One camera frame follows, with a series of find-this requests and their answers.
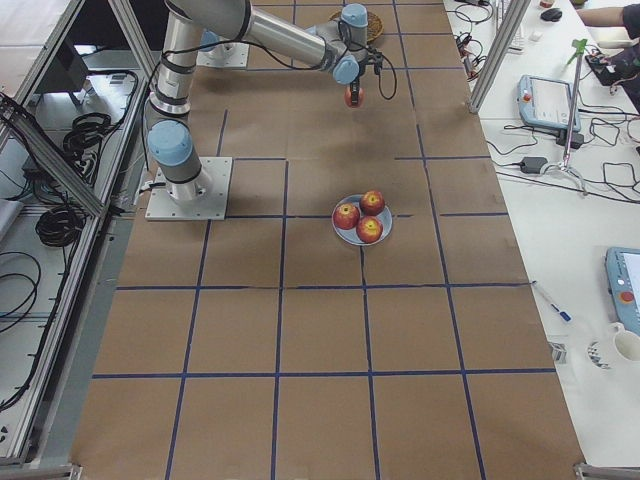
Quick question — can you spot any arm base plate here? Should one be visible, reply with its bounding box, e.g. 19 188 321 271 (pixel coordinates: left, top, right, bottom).
145 157 233 221
196 43 249 70

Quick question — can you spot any aluminium frame post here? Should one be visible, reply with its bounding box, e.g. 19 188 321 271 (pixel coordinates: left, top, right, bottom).
466 0 532 115

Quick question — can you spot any red yellow apple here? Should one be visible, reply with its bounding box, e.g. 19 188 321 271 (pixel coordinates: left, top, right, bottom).
344 86 365 108

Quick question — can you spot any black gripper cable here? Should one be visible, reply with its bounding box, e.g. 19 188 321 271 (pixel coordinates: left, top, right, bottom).
338 19 400 100

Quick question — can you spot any blue white pen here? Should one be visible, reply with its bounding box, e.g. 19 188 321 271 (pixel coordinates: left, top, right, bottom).
531 280 572 323

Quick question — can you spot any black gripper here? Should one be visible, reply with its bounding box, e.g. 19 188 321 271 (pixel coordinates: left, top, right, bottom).
348 47 384 103

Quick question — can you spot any white keyboard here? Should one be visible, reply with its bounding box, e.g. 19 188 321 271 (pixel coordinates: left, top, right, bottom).
495 0 527 54

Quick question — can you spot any blue teach pendant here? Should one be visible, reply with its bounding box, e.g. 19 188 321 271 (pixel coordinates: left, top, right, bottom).
517 75 573 130

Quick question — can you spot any white mug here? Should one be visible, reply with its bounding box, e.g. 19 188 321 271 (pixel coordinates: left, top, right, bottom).
586 322 639 370

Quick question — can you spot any red apple on plate left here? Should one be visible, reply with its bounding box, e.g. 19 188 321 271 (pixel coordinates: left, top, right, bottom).
332 202 361 230

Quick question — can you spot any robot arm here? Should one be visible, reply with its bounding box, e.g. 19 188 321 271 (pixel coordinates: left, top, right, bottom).
197 30 235 66
145 1 384 220

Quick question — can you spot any woven wicker basket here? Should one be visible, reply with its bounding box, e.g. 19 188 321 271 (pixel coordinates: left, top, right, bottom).
328 10 385 44

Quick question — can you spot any red apple on plate back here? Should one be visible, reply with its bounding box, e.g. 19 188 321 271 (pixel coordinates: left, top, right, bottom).
359 190 386 216

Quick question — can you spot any red apple on plate front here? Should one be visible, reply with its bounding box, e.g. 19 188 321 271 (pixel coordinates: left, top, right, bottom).
356 216 384 244

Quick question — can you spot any red apple on plate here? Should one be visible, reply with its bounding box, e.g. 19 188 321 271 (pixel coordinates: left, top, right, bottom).
332 202 361 230
359 190 386 216
356 216 384 244

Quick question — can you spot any light blue plate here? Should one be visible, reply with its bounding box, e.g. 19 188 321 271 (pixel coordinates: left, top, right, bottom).
331 194 393 246

